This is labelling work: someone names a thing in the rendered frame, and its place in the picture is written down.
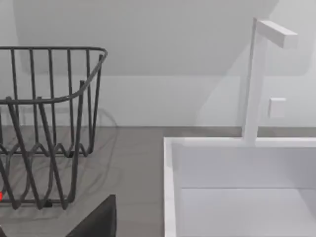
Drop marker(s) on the white sink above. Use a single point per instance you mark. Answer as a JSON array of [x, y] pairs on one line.
[[242, 187]]

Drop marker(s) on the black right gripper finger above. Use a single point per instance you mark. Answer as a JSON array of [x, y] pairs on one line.
[[101, 219]]

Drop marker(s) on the tall white tap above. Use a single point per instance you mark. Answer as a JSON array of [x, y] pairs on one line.
[[254, 86]]

